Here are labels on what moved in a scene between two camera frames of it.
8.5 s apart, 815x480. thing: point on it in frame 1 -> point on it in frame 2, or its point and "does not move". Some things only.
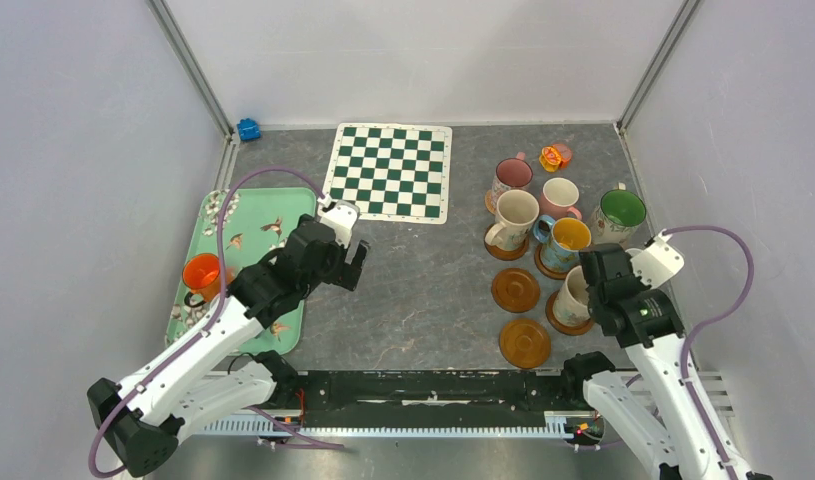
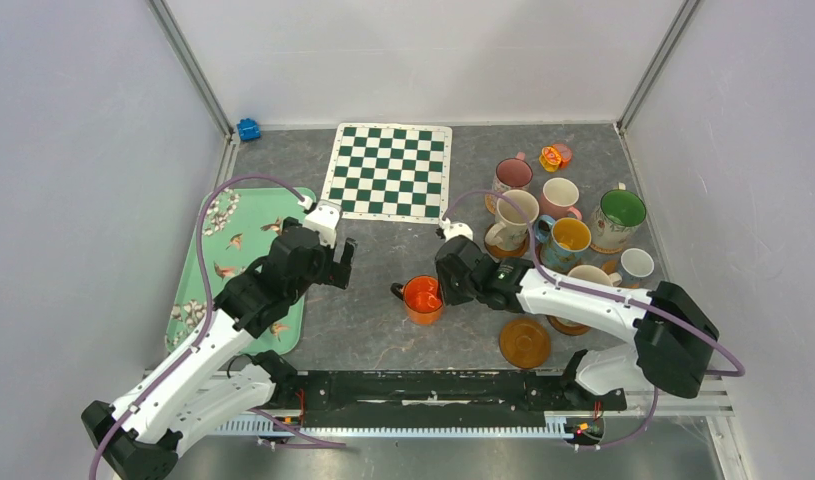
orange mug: [201, 274] -> [422, 299]
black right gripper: [600, 295] -> [453, 268]
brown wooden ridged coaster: [505, 255] does not move
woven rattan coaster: [488, 202] does not move
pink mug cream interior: [559, 195] does not move
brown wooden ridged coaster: [569, 330] does not move
